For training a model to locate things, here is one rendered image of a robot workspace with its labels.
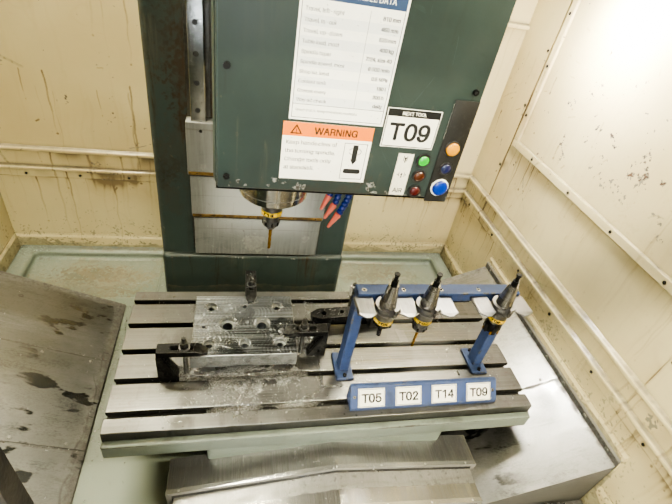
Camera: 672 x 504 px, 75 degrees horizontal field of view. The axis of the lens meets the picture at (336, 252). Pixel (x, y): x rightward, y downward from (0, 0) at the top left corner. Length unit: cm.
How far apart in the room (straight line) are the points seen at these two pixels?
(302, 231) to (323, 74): 101
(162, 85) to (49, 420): 104
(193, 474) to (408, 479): 60
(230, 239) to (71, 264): 84
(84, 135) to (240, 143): 128
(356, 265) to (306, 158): 151
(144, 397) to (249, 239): 67
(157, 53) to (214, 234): 62
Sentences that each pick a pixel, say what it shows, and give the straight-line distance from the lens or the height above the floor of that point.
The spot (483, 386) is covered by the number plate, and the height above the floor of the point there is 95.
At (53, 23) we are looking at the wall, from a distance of 187.
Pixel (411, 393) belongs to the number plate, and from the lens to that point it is 134.
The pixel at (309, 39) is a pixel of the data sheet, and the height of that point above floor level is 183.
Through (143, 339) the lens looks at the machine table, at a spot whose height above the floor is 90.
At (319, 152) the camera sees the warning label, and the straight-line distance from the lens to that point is 78.
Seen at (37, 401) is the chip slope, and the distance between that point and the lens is 165.
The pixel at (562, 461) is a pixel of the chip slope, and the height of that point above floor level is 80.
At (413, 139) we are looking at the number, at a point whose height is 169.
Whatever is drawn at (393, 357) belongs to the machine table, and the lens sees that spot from 145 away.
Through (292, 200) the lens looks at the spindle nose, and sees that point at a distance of 98.
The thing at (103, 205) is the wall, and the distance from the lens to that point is 215.
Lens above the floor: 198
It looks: 37 degrees down
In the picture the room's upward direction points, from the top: 11 degrees clockwise
